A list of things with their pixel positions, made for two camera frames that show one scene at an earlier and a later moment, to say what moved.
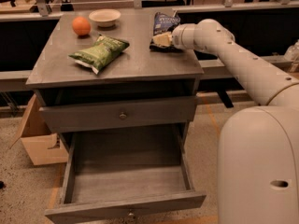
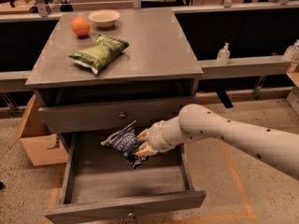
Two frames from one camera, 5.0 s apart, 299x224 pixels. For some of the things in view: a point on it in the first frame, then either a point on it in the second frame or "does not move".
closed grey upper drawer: (88, 117) does not move
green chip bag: (97, 55) does not move
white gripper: (177, 37) to (156, 137)
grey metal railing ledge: (212, 67) does not move
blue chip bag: (163, 23) to (122, 142)
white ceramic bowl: (106, 17) does not move
